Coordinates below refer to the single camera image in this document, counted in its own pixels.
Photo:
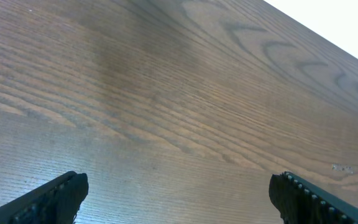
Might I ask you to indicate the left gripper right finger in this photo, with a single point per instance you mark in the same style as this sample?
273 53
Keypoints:
301 202

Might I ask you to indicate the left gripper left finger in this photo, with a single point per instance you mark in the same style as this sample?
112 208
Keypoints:
56 202

